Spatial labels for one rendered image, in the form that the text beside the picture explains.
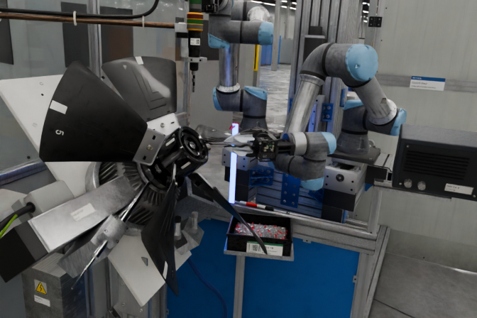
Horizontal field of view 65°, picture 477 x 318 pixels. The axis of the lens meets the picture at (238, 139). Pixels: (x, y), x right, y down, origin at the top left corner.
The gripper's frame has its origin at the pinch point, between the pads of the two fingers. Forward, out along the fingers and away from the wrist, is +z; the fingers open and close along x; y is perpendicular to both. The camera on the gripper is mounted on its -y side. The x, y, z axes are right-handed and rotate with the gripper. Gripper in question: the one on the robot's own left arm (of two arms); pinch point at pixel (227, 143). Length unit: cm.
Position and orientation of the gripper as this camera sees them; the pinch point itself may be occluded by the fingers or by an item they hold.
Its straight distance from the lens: 116.9
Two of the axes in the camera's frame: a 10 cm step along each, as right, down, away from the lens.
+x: -0.8, 9.3, 3.5
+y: 2.7, 3.6, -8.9
